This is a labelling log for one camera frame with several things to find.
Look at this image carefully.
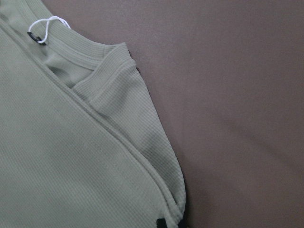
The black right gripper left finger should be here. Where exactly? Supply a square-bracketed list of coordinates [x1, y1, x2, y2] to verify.
[156, 218, 167, 228]

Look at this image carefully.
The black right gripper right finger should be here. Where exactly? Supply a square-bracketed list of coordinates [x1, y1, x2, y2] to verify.
[179, 219, 186, 228]

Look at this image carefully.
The white shirt tag loop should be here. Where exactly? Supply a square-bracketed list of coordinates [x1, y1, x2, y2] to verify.
[27, 16, 71, 46]

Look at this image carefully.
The sage green long-sleeve shirt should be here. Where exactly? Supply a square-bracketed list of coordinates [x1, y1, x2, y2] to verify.
[0, 0, 186, 228]

